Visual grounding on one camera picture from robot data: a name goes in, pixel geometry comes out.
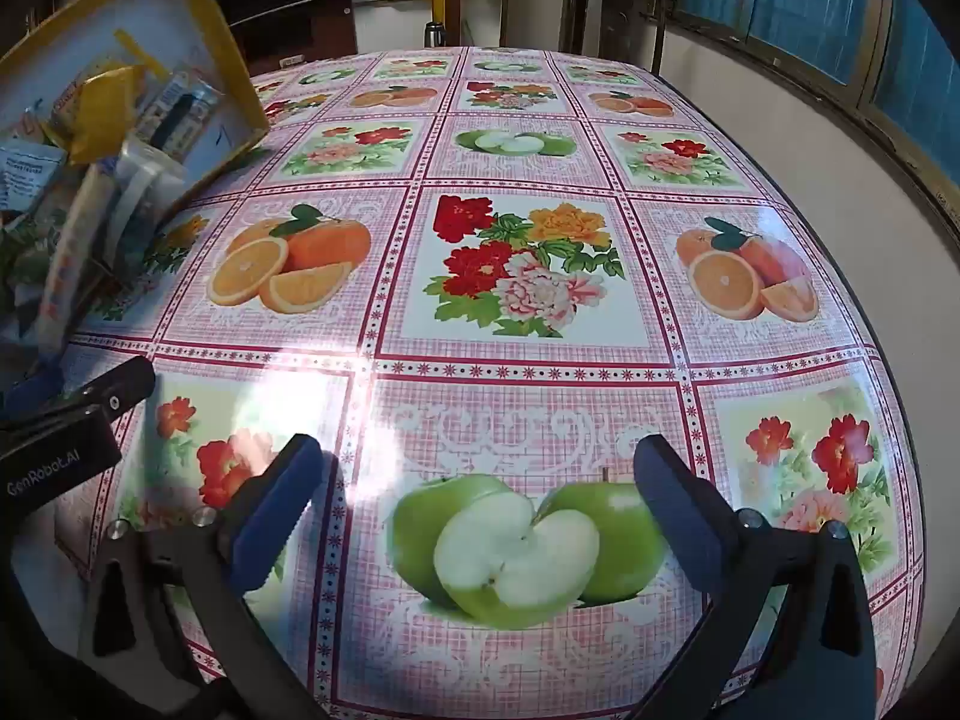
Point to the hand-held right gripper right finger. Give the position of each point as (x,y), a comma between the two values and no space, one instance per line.
(675,514)

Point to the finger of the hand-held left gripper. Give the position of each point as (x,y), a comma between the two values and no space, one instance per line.
(34,390)
(120,386)

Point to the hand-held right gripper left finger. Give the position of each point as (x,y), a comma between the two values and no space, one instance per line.
(274,514)

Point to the orange cracker packet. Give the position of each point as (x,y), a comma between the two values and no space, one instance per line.
(64,270)

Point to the blue white snack packet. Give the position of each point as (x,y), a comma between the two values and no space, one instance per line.
(180,109)

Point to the yellow cardboard box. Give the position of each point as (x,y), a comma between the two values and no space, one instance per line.
(221,45)

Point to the fruit and flower printed tablecloth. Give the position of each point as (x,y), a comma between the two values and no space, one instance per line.
(525,405)

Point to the white power strip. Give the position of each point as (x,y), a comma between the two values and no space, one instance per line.
(291,61)

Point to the steel thermos flask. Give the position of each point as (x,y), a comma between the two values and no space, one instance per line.
(435,34)

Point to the dark wooden chair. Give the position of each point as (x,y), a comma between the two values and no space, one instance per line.
(611,7)

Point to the blue-tinted window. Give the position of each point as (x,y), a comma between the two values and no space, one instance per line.
(810,7)

